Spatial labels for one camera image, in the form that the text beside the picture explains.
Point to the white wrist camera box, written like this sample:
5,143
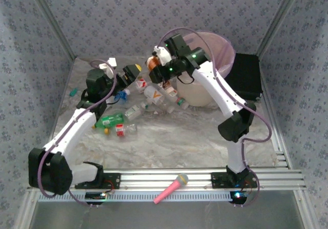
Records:
162,54
109,65

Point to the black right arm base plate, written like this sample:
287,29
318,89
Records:
217,180

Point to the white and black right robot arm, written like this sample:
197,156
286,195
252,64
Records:
220,90

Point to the loose white bottle cap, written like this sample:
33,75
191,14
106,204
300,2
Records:
127,92

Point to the small red-white carton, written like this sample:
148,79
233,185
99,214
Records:
141,85

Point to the small bottle green red label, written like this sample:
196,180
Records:
181,102

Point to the white bottle with orange mark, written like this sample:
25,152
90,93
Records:
153,94

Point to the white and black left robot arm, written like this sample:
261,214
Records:
71,134

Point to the green bottle with yellow cap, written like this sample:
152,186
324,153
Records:
110,121

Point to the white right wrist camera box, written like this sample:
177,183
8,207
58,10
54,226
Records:
162,54

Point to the clear bottle with red label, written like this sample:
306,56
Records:
120,130

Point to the brown plastic bottle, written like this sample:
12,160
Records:
153,63

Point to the black case with chrome corners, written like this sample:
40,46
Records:
246,75

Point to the metal corner post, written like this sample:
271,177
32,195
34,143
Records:
52,21
278,16

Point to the clear bottle with blue label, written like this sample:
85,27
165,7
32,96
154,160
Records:
121,96

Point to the clear bottle with green cap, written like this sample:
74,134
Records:
133,112

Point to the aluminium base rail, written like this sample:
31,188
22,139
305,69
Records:
153,177

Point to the pink toy microphone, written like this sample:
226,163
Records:
170,189

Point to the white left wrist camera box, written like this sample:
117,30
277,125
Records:
109,65

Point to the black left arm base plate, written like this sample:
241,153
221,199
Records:
114,180

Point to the small teal plastic object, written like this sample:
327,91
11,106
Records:
73,92

